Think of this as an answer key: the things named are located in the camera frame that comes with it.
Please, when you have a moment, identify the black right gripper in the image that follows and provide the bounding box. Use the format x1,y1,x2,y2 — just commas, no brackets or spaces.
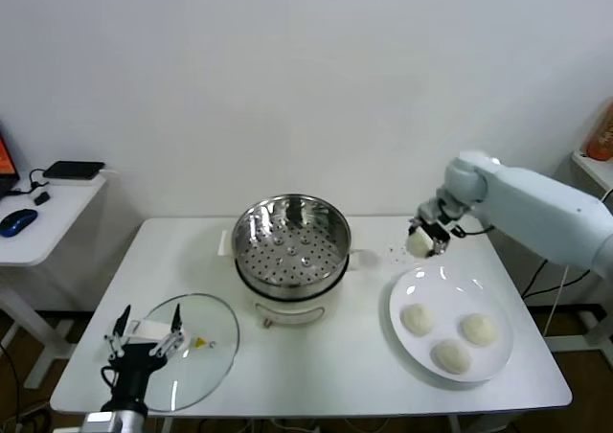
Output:
407,216,454,260

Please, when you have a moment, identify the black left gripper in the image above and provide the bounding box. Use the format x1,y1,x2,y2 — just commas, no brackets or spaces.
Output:
100,303,187,410

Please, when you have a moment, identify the white steamed baozi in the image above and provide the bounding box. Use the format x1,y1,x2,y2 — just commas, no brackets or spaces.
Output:
460,312,497,347
399,303,438,337
433,338,473,375
405,229,435,260

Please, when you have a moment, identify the stainless steel steamer basket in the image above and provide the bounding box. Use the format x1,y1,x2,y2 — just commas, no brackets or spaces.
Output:
232,193,353,300

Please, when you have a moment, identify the white round plate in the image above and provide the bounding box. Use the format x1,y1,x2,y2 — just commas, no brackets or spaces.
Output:
388,265,516,384

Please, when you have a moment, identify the white side table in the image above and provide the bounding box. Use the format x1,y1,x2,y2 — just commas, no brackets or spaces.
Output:
0,167,122,390

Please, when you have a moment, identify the blue computer mouse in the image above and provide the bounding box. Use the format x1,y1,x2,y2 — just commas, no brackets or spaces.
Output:
0,208,39,239

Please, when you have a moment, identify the flat white box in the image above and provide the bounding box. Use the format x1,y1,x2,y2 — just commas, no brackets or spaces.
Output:
43,173,107,188

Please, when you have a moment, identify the flat black device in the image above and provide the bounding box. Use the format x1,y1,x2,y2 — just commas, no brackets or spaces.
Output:
43,160,106,181

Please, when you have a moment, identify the orange bottle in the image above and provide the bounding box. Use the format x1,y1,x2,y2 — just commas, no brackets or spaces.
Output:
586,98,613,162

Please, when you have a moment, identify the black laptop with orange screen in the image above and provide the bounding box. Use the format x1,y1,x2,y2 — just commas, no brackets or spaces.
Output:
0,122,23,200

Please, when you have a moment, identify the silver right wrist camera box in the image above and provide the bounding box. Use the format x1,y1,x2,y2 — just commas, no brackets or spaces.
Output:
416,201,464,228

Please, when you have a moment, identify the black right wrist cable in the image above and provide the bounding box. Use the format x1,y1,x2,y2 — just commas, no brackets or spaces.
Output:
449,224,494,238

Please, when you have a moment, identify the glass lid with white handle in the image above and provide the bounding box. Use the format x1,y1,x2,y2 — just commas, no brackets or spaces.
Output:
128,292,240,413

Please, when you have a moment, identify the black power adapter cable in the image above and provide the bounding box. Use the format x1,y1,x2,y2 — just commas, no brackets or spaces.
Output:
520,255,595,300

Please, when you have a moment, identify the white hanging cable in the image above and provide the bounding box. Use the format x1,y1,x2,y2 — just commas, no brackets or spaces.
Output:
545,264,571,341

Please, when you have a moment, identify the black desk cable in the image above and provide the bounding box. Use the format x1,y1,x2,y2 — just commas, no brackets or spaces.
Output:
27,167,50,195

